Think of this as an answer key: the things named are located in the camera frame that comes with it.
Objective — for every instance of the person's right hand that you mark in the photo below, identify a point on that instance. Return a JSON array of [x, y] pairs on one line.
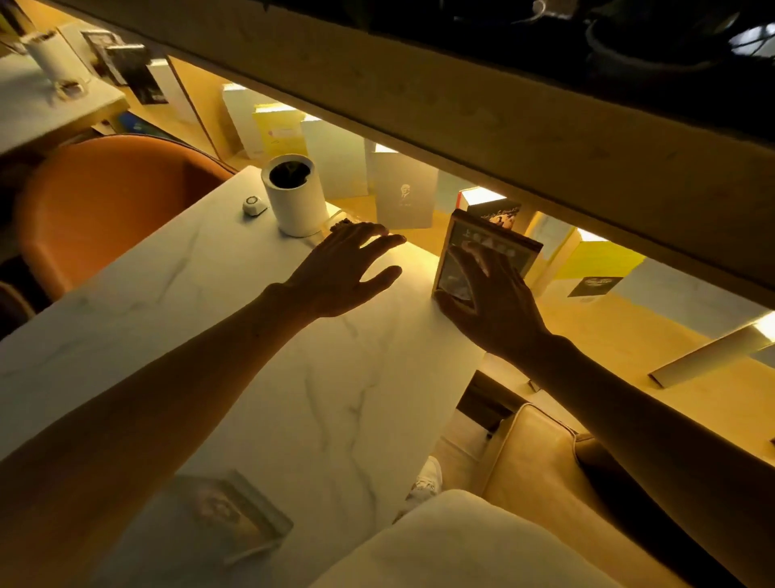
[[499, 309]]

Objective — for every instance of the person's left hand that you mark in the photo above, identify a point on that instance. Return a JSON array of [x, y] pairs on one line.
[[327, 282]]

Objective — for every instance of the person's left thumb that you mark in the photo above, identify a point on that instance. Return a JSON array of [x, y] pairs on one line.
[[380, 282]]

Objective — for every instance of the person's left middle finger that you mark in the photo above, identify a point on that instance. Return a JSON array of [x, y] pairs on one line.
[[365, 231]]

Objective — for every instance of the person's right thumb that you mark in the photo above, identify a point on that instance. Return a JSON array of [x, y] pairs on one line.
[[449, 303]]

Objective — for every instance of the dark grey picture book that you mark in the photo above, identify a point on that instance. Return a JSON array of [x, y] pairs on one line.
[[514, 245]]

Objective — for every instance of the person's right forearm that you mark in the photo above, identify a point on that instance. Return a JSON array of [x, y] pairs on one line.
[[654, 460]]

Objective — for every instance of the person's left forearm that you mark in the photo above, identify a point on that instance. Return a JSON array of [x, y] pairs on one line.
[[145, 424]]

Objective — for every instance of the grey book with small portrait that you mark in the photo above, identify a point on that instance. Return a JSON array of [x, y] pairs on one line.
[[404, 191]]

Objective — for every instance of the white cylindrical container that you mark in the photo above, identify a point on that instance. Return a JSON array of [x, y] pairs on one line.
[[296, 203]]

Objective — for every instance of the tall white book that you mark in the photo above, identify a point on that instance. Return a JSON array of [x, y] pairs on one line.
[[336, 157]]

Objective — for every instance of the pale blue book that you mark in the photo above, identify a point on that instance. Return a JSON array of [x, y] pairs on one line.
[[451, 191]]

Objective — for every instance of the black book with red edge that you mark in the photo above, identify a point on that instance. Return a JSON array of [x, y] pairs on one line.
[[493, 209]]

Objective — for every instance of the dark box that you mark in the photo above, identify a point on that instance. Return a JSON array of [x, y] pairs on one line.
[[487, 403]]

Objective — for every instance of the small white round device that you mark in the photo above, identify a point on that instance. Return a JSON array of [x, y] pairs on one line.
[[254, 206]]

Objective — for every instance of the yellow book with white label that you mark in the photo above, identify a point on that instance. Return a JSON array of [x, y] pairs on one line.
[[280, 130]]

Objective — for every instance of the yellow book with black label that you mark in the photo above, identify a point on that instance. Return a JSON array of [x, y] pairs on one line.
[[596, 263]]

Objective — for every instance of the plain white book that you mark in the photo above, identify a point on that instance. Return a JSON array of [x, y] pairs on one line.
[[241, 118]]

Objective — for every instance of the person's white shoe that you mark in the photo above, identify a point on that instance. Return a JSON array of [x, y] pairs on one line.
[[424, 487]]

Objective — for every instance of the wooden shelf divider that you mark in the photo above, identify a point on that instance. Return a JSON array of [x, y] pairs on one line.
[[203, 106]]

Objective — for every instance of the beige armchair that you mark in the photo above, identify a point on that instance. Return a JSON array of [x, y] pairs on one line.
[[545, 484]]

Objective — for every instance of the thin white book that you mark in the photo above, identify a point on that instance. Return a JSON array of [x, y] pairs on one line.
[[172, 91]]

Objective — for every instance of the large pale grey book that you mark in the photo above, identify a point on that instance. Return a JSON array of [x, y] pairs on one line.
[[690, 297]]

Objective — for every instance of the person's white trouser leg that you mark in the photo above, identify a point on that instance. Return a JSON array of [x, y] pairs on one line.
[[460, 545]]

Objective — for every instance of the orange chair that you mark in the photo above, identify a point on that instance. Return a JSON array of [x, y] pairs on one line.
[[103, 206]]

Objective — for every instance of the leaning white book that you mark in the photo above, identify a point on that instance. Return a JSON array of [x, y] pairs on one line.
[[708, 354]]

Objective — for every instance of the pale book with portrait cover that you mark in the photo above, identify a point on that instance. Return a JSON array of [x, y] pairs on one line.
[[236, 515]]

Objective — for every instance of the black and white photo book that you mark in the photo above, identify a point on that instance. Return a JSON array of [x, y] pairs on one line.
[[130, 69]]

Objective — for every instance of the small round dish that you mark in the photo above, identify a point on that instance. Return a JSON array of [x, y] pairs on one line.
[[71, 89]]

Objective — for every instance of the dark bowl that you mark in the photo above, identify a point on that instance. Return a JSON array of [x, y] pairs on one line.
[[654, 45]]

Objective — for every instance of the white side table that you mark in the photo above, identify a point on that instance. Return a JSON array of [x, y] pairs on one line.
[[42, 115]]

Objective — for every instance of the white cup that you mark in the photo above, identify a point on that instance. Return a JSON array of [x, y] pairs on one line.
[[54, 57]]

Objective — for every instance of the dark chair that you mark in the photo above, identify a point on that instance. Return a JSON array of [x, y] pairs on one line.
[[15, 297]]

